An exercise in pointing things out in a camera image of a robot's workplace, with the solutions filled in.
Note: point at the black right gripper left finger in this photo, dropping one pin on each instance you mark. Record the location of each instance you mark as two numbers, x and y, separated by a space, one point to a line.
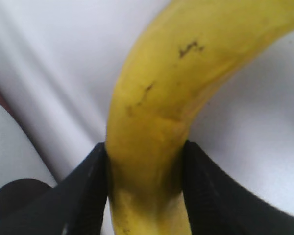
74 207

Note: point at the yellow banana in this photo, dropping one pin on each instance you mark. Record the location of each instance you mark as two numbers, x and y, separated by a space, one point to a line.
184 56

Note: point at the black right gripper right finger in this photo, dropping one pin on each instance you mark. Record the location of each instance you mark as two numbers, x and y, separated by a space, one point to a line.
217 205

